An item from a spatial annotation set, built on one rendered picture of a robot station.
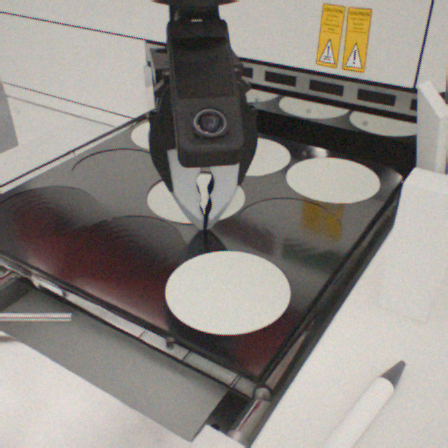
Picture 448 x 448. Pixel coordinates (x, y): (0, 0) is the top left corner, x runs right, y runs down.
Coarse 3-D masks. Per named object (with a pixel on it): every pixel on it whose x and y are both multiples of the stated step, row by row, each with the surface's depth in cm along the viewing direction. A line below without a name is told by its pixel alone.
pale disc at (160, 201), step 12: (204, 180) 57; (156, 192) 55; (168, 192) 55; (204, 192) 55; (240, 192) 55; (156, 204) 53; (168, 204) 53; (204, 204) 53; (240, 204) 53; (168, 216) 51; (180, 216) 51; (228, 216) 51
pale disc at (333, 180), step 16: (320, 160) 61; (336, 160) 61; (288, 176) 58; (304, 176) 58; (320, 176) 58; (336, 176) 58; (352, 176) 58; (368, 176) 58; (304, 192) 55; (320, 192) 55; (336, 192) 55; (352, 192) 55; (368, 192) 55
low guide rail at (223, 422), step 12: (324, 288) 50; (264, 372) 42; (228, 396) 40; (240, 396) 40; (216, 408) 39; (228, 408) 39; (240, 408) 39; (216, 420) 38; (228, 420) 38; (240, 420) 39
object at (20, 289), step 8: (0, 272) 52; (16, 280) 52; (8, 288) 51; (16, 288) 52; (24, 288) 53; (32, 288) 54; (0, 296) 51; (8, 296) 52; (16, 296) 53; (0, 304) 51; (8, 304) 52
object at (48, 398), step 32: (0, 352) 39; (32, 352) 39; (0, 384) 37; (32, 384) 37; (64, 384) 37; (0, 416) 35; (32, 416) 35; (64, 416) 35; (96, 416) 35; (128, 416) 35
